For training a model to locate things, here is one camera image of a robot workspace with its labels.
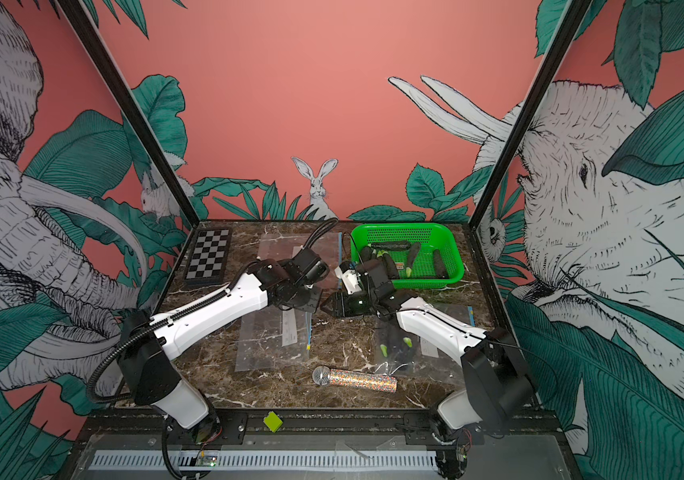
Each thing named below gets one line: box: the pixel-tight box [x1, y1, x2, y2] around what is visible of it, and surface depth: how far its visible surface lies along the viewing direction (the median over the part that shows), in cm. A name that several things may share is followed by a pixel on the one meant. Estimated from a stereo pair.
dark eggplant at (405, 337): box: [396, 322, 415, 350], surface depth 87 cm
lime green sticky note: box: [263, 410, 283, 433], surface depth 76 cm
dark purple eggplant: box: [378, 324, 391, 358], surface depth 88 cm
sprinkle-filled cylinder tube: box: [312, 365, 398, 393], surface depth 80 cm
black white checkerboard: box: [184, 227, 232, 285], surface depth 106 cm
